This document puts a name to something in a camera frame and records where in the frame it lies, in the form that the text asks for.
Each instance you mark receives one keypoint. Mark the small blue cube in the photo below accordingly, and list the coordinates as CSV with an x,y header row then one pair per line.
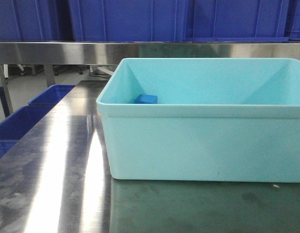
x,y
146,99

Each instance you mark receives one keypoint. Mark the blue crate on shelf middle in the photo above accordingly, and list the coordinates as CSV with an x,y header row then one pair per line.
x,y
129,20

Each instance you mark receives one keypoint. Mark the blue crate on shelf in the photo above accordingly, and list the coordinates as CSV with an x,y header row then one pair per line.
x,y
35,21
244,21
129,20

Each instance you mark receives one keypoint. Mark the blue crate on shelf right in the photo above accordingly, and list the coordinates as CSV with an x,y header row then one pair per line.
x,y
244,21

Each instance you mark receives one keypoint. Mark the steel shelf leg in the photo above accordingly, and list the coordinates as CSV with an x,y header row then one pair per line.
x,y
4,94

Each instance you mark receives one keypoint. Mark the blue crate on shelf left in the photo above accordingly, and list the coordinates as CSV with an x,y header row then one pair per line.
x,y
35,21

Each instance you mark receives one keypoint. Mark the light teal plastic tub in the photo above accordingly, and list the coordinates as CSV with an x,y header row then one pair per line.
x,y
217,119

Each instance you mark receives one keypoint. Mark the blue bin near table far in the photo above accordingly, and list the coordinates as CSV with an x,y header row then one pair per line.
x,y
51,96

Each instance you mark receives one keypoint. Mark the blue bin table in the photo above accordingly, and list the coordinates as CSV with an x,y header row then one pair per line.
x,y
15,126
51,96

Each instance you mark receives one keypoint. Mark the stainless steel shelf rail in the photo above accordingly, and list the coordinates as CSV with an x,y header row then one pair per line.
x,y
86,53

